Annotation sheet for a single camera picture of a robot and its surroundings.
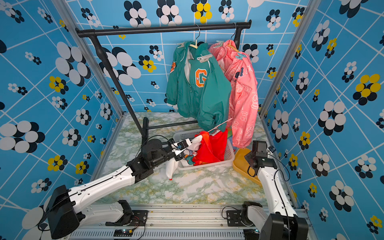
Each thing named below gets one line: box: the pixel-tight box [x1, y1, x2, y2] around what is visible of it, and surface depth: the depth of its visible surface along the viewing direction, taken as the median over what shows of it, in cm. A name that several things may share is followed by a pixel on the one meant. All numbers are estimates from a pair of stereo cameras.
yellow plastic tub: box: [232, 148, 263, 186], surface depth 86 cm
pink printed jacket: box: [210, 40, 259, 149], surface depth 67 cm
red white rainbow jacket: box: [165, 129, 229, 180], surface depth 85 cm
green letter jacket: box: [166, 41, 232, 133], surface depth 72 cm
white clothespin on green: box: [197, 54, 213, 63], surface depth 59 cm
